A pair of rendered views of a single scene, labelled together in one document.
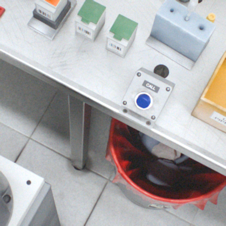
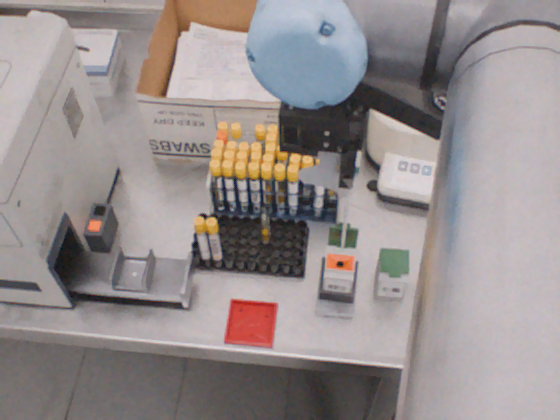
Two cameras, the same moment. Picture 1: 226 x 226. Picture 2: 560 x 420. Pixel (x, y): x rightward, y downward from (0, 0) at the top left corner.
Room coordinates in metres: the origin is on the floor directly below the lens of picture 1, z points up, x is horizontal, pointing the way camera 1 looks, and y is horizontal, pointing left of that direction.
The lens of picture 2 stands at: (0.06, 0.30, 1.67)
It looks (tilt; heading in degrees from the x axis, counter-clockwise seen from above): 56 degrees down; 352
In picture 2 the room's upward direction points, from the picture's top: 4 degrees counter-clockwise
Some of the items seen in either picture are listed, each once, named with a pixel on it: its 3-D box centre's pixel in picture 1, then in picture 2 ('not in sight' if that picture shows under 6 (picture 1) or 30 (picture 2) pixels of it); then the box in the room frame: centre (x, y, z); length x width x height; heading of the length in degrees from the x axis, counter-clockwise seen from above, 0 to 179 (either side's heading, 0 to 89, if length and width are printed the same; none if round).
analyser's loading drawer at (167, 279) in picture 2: not in sight; (118, 271); (0.55, 0.44, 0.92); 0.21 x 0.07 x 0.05; 72
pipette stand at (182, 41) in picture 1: (181, 31); not in sight; (0.47, -0.10, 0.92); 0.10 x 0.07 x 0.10; 67
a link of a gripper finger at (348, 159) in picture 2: not in sight; (347, 154); (0.46, 0.15, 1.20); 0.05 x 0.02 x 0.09; 160
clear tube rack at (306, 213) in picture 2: not in sight; (277, 182); (0.67, 0.19, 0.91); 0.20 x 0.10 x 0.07; 72
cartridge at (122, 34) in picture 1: (121, 36); not in sight; (0.45, 0.00, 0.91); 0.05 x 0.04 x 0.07; 162
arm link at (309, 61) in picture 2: not in sight; (343, 18); (0.39, 0.19, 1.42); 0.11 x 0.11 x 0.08; 63
